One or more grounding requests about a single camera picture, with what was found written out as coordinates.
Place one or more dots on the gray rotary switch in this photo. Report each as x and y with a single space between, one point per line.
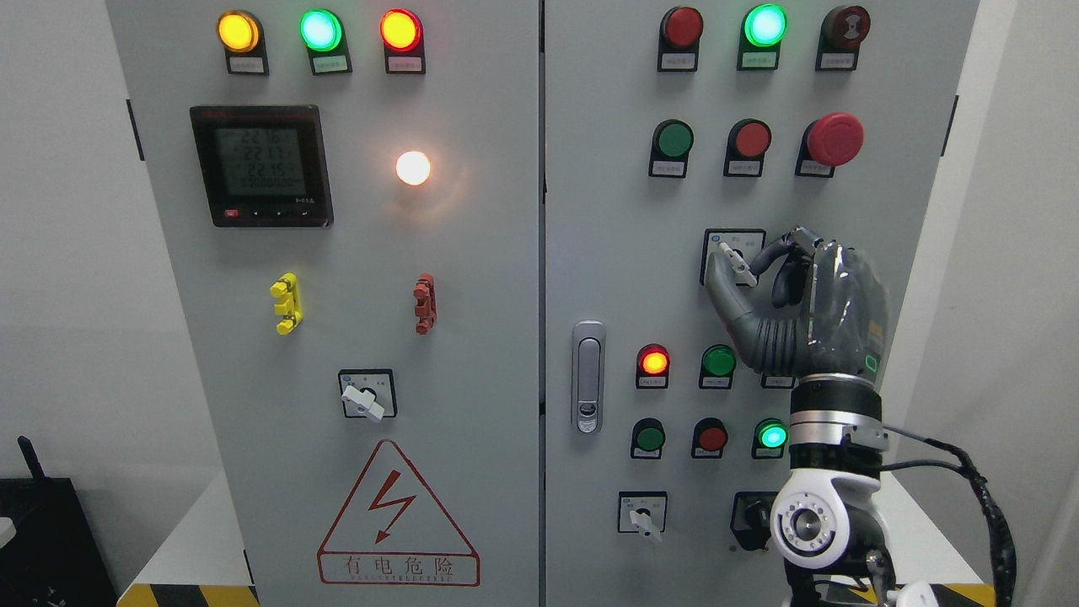
735 247
643 513

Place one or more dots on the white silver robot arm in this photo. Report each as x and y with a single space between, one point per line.
824 520

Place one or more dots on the red plastic terminal clip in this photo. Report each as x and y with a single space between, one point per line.
426 304

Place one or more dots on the lit red indicator light middle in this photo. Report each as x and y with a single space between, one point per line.
652 367

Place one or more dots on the gray electrical cabinet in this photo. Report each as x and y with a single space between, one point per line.
537 117

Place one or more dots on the white glowing indicator light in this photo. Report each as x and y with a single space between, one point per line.
413 168

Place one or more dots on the green indicator light middle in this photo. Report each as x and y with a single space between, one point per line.
718 363

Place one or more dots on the green indicator light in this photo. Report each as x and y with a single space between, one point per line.
760 37
718 363
322 33

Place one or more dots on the green push button upper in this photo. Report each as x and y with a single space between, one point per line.
671 143

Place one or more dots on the red push button lower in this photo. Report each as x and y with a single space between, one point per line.
709 439

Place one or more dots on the red push button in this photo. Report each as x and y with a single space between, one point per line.
746 146
709 439

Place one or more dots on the yellow plastic terminal clip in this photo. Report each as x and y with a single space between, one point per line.
285 290

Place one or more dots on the lit green push button lower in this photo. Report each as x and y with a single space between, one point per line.
769 439

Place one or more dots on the red push button upper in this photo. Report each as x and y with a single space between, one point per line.
746 146

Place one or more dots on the red electric hazard warning sticker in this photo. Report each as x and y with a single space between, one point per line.
393 530

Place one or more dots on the dark red indicator light top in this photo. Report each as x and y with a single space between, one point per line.
679 33

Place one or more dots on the red indicator light top left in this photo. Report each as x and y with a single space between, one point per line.
403 44

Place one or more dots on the black digital power meter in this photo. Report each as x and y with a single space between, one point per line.
263 166

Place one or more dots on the red emergency stop button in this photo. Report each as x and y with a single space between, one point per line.
830 141

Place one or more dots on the green indicator light top left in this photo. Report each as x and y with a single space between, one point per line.
322 33

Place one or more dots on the green indicator light top right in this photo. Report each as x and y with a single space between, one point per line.
760 37

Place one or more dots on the yellow indicator light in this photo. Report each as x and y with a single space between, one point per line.
243 40

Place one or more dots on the black red buzzer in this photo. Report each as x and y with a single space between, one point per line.
842 32

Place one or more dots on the black box with antenna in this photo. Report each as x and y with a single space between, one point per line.
52 559

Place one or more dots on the silver door lock handle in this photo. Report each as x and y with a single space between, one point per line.
587 385

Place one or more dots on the gray rotary switch left door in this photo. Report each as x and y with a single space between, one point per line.
368 393

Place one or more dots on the gray rotary switch bottom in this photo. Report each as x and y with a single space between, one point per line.
643 513

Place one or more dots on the black selector knob switch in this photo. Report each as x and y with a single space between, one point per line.
750 520

